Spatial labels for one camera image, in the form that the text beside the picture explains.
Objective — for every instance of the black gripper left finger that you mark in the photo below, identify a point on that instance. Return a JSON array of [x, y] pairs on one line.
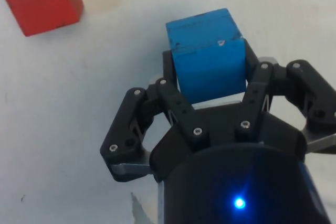
[[123, 129]]

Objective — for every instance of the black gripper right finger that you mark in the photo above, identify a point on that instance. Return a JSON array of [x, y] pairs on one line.
[[312, 90]]

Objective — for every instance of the blue cube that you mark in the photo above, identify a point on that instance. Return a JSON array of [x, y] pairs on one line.
[[210, 58]]

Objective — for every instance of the red cube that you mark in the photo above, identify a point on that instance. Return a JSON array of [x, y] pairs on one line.
[[39, 1]]

